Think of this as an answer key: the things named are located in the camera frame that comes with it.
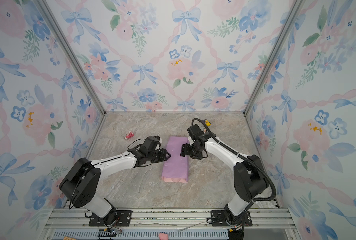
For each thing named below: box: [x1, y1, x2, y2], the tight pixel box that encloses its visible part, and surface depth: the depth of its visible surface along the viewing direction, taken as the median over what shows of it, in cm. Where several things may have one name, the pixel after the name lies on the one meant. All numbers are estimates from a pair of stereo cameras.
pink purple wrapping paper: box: [161, 136, 189, 183], surface depth 87 cm
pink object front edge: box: [158, 232, 169, 240], surface depth 69 cm
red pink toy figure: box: [124, 131, 135, 140], surface depth 105 cm
